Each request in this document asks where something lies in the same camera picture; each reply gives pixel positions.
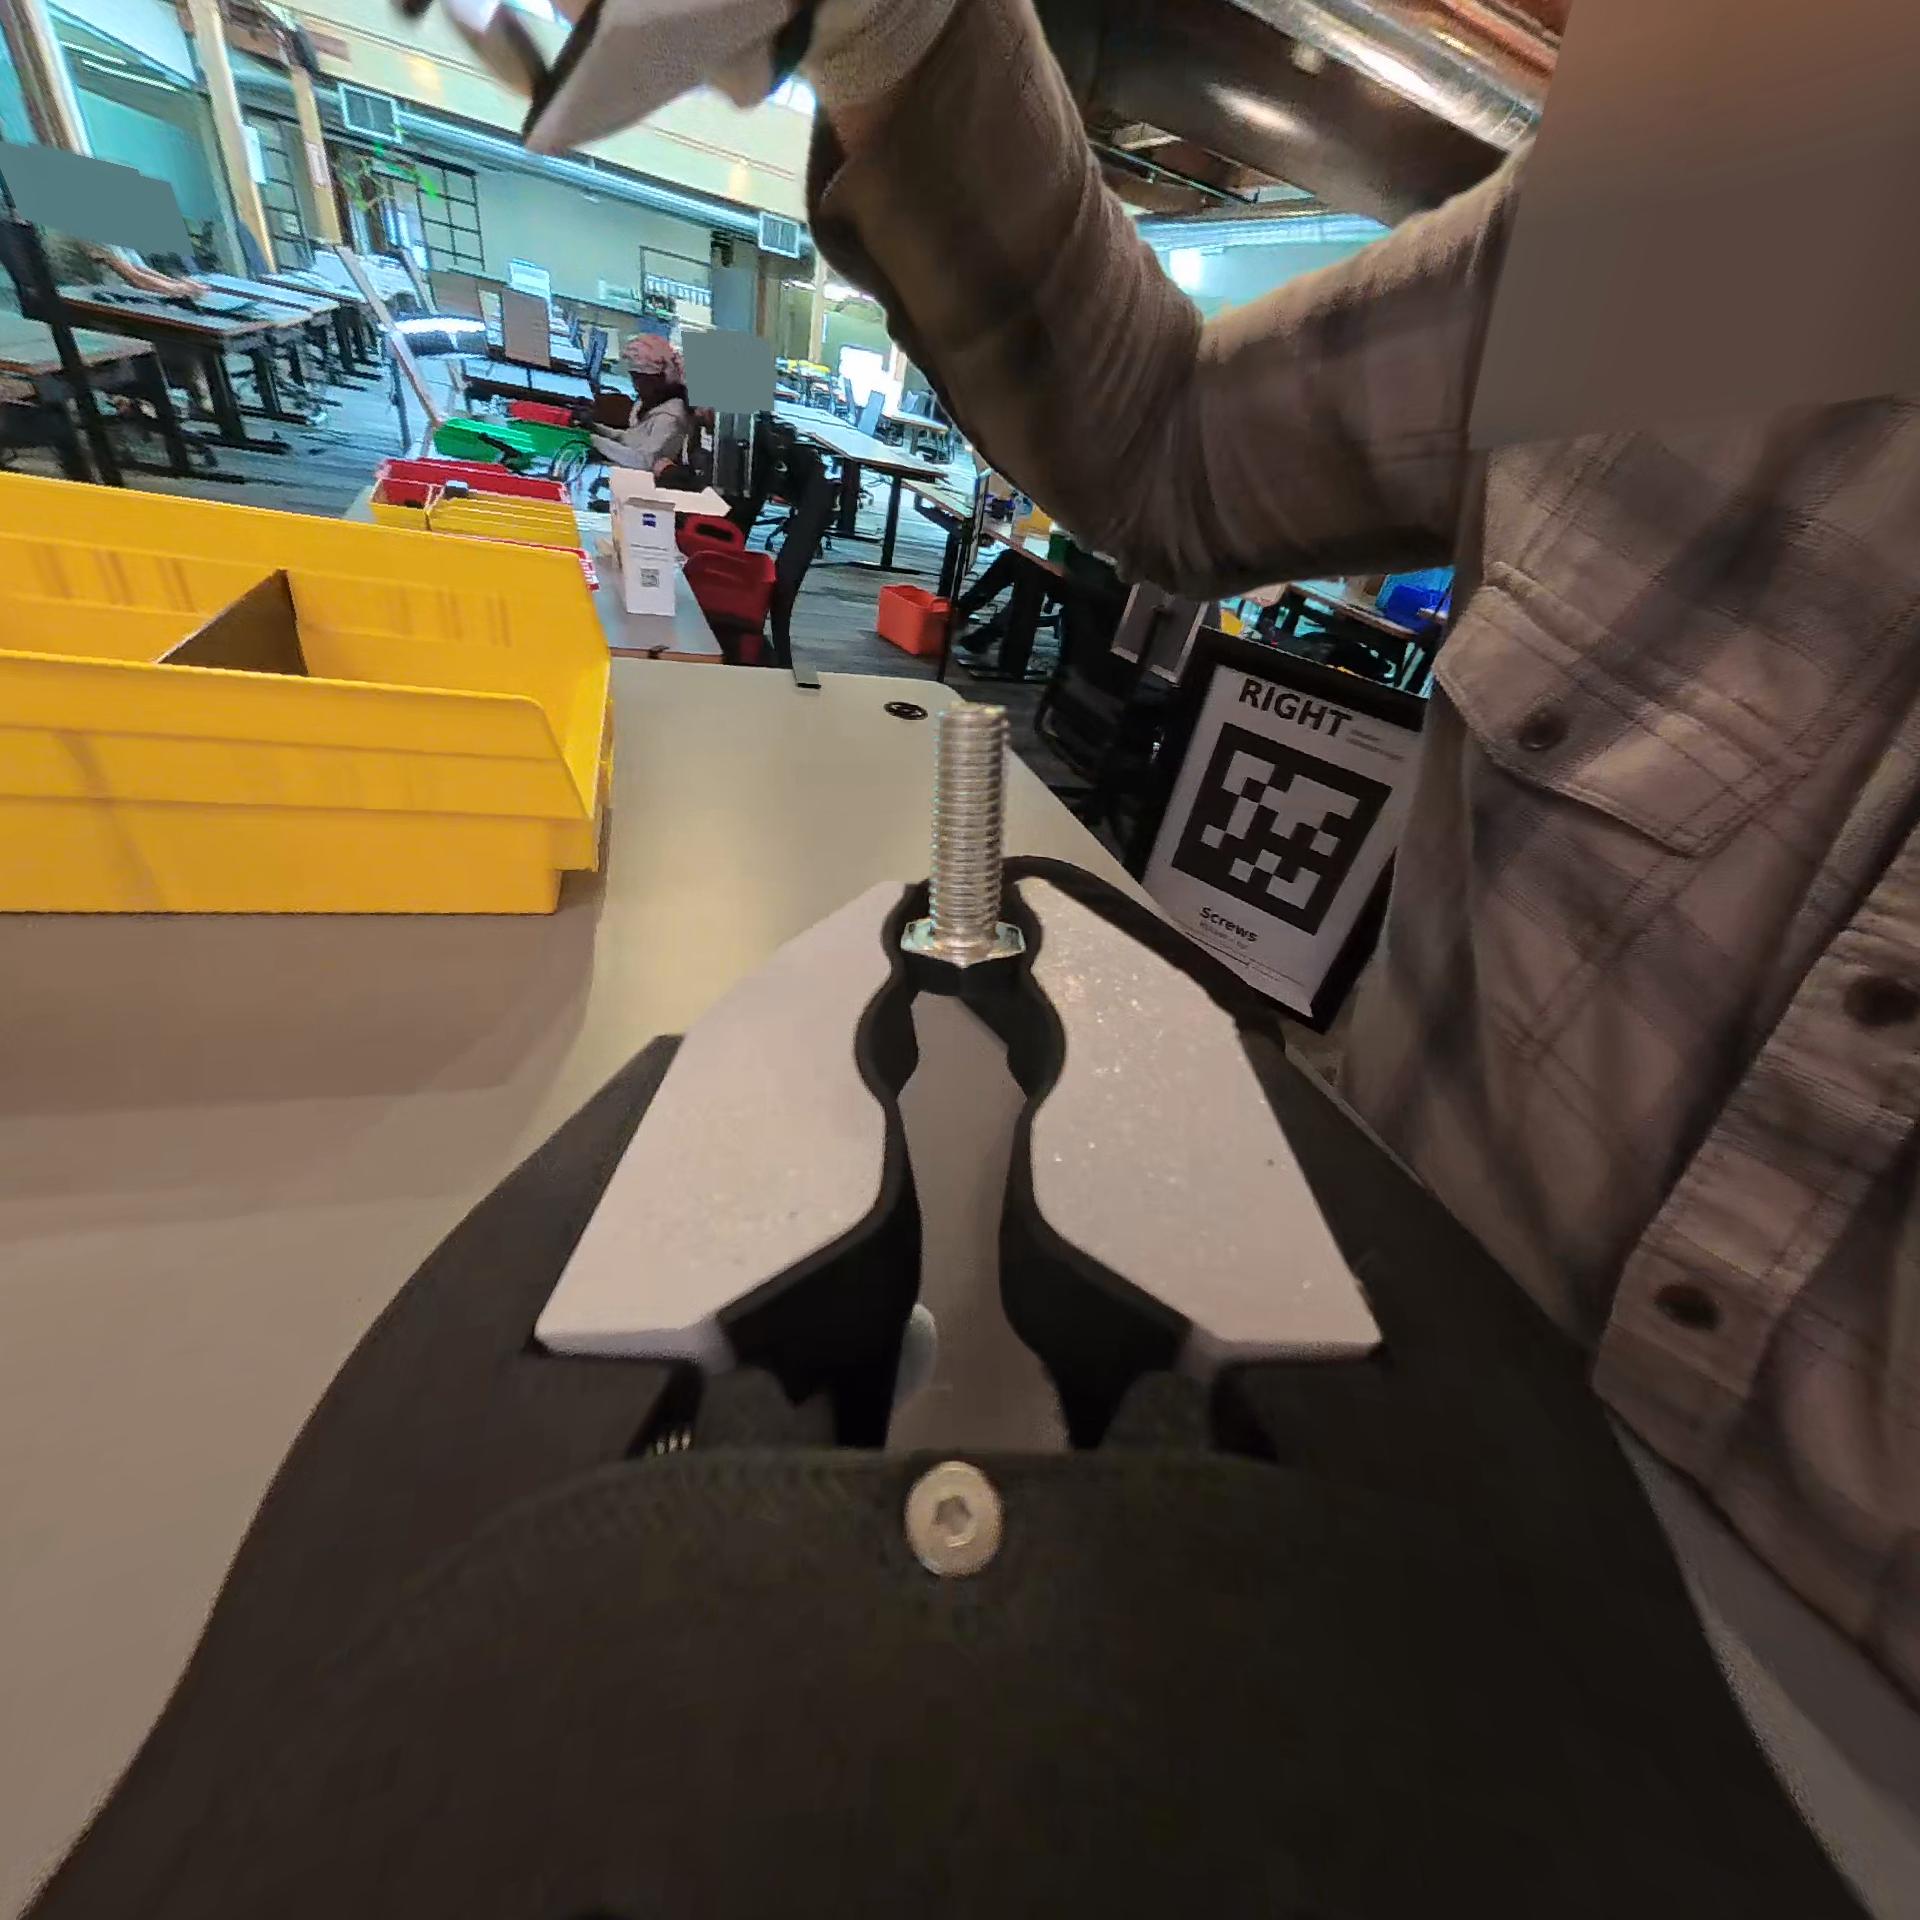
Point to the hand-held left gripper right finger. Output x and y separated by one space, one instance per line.
1171 1170

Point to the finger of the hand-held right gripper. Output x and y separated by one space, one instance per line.
674 56
497 19

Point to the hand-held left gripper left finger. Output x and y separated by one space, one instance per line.
737 1170

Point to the silver hex nut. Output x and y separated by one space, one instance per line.
962 943

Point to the silver hex bolt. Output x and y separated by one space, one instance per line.
969 812

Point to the yellow plastic bin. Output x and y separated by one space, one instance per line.
361 749

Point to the person's right forearm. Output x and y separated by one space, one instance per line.
1141 362

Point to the person's right hand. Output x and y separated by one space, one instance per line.
870 44

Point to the black framed sign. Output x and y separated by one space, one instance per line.
1292 826

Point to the white carton box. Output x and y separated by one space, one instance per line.
649 556

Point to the red bin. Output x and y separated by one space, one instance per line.
915 623

